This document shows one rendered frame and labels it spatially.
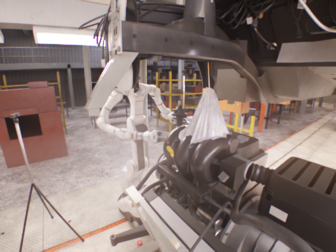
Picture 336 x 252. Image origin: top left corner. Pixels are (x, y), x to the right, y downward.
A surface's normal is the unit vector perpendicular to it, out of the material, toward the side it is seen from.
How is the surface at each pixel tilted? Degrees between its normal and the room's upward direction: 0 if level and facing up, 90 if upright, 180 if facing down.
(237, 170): 90
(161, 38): 90
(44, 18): 90
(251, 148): 79
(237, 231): 49
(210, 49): 90
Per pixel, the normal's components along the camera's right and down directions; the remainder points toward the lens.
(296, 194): -0.81, -0.01
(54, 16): 0.57, 0.22
